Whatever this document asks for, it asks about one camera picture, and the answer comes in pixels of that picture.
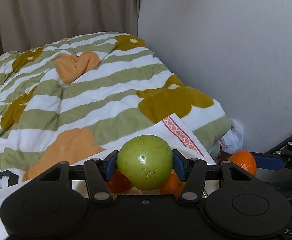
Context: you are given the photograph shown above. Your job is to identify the large russet yellow apple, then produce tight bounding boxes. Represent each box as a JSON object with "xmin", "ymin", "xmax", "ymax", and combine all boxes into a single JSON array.
[{"xmin": 106, "ymin": 170, "xmax": 133, "ymax": 194}]

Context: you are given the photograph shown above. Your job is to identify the large green apple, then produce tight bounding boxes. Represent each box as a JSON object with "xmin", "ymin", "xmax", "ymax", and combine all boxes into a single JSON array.
[{"xmin": 117, "ymin": 135, "xmax": 173, "ymax": 191}]

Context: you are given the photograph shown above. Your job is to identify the small orange mandarin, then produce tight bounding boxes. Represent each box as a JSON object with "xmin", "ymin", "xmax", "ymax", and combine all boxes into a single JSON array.
[{"xmin": 159, "ymin": 173, "xmax": 185, "ymax": 198}]

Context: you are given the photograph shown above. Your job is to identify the cream oval duck dish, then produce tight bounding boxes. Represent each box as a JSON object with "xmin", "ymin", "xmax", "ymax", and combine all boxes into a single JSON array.
[{"xmin": 122, "ymin": 184, "xmax": 218, "ymax": 198}]

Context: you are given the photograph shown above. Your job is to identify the white plastic bag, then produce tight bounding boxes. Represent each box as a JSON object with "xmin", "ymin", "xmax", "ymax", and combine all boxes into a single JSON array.
[{"xmin": 214, "ymin": 119, "xmax": 244, "ymax": 161}]

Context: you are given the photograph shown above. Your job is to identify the orange mandarin far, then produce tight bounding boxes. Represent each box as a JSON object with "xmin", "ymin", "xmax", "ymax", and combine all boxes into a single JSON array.
[{"xmin": 229, "ymin": 151, "xmax": 257, "ymax": 176}]

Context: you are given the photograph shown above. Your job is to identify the green striped floral quilt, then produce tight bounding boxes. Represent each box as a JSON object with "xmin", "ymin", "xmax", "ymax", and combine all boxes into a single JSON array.
[{"xmin": 0, "ymin": 32, "xmax": 230, "ymax": 181}]

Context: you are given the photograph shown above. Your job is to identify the beige curtain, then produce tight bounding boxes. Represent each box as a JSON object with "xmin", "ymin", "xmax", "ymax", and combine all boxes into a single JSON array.
[{"xmin": 0, "ymin": 0, "xmax": 140, "ymax": 56}]

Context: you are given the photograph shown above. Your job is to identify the black cable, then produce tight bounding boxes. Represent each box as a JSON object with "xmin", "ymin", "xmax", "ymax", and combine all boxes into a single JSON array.
[{"xmin": 264, "ymin": 125, "xmax": 292, "ymax": 155}]

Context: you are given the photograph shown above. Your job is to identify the black plastic frame piece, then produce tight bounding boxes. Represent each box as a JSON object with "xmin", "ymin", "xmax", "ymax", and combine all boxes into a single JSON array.
[{"xmin": 0, "ymin": 170, "xmax": 19, "ymax": 188}]

